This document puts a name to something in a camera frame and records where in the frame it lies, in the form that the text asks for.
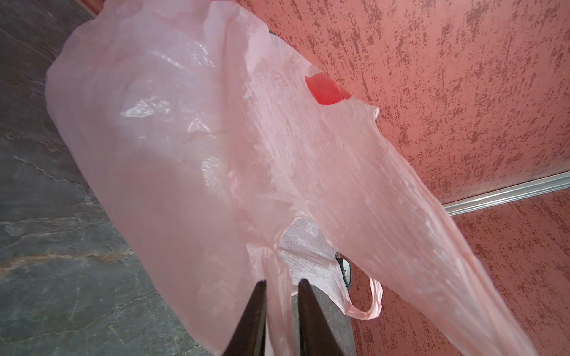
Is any teal twin-bell alarm clock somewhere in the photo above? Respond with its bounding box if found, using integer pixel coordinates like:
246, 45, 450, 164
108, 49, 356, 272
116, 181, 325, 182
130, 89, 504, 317
335, 252, 353, 289

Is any pink translucent plastic bag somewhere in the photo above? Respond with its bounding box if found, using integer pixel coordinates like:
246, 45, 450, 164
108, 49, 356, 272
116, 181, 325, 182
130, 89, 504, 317
45, 1, 536, 355

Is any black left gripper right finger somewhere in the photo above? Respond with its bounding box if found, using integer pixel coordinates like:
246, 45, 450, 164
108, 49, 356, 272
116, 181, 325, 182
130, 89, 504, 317
298, 279, 344, 356

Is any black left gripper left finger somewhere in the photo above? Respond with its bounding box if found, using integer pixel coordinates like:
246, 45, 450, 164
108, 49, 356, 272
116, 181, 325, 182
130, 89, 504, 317
223, 280, 267, 356

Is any aluminium left corner post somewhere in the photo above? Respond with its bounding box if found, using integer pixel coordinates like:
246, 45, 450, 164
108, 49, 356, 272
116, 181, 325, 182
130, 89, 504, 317
444, 171, 569, 216

